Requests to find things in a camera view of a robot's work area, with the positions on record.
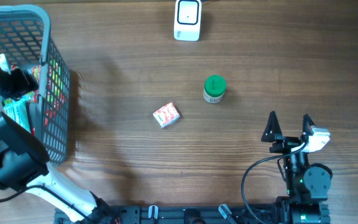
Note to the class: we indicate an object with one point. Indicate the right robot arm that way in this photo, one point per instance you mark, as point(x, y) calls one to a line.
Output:
point(307, 184)

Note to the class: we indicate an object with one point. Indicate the Haribo gummy candy bag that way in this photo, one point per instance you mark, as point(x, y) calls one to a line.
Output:
point(30, 96)

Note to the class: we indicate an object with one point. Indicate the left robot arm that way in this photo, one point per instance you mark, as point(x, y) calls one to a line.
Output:
point(25, 164)

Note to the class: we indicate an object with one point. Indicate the green lid jar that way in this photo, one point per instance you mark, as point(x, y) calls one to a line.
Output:
point(214, 89)

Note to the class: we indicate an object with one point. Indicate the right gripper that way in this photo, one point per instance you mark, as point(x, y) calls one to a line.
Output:
point(285, 142)

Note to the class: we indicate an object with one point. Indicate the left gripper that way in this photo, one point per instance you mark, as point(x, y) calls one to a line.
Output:
point(22, 84)

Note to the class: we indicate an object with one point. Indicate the small red white box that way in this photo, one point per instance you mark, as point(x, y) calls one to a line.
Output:
point(166, 115)

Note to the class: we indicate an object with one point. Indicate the white barcode scanner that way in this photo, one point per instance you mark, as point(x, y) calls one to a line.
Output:
point(187, 22)

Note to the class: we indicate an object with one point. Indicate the teal tissue packet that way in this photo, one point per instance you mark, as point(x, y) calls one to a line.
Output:
point(18, 112)

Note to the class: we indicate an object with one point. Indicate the grey plastic shopping basket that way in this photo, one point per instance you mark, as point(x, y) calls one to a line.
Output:
point(25, 40)

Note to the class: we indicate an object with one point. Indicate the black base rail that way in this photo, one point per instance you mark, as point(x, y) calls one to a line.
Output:
point(268, 213)

